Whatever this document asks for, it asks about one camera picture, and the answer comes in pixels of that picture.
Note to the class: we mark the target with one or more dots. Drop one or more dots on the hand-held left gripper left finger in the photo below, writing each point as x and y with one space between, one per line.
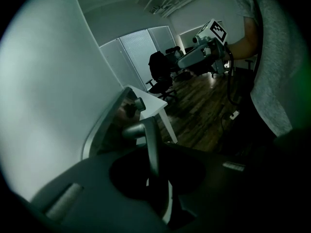
92 198

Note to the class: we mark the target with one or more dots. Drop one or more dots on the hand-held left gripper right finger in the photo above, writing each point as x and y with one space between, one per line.
218 198

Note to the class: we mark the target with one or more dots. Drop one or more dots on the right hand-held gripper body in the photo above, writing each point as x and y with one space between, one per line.
217 45

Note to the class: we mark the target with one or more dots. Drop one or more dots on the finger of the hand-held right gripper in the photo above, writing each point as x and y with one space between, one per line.
192 58

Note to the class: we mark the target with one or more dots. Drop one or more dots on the person's right forearm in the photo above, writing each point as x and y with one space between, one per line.
243 47

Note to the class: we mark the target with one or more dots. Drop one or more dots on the white ceiling pipes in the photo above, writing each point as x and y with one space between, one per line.
184 1

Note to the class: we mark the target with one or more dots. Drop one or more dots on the long white desk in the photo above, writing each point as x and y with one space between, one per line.
151 103

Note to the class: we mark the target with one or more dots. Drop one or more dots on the person in grey shirt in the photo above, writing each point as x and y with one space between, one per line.
274 69

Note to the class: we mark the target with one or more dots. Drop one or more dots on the white power adapter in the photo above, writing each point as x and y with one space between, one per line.
235 114

